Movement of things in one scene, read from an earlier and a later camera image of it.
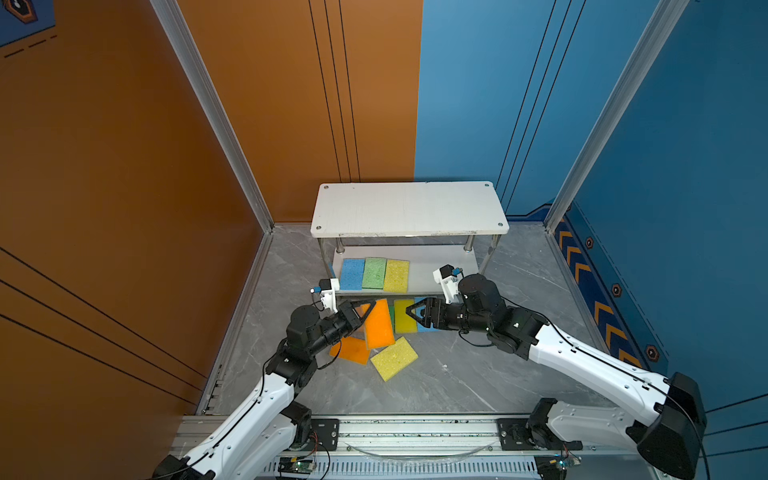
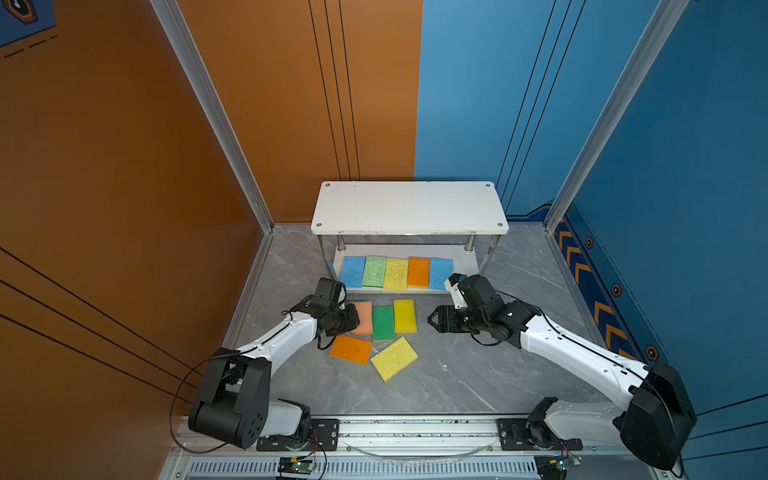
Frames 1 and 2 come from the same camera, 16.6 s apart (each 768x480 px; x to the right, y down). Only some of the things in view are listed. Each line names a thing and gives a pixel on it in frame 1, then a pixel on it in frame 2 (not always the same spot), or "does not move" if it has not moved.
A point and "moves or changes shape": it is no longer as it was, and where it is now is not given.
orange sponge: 379,326 to 418,273
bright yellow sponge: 404,323 does not move
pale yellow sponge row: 396,278 does not move
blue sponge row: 351,274 does not move
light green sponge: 374,273 does not move
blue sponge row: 420,327 moves or changes shape
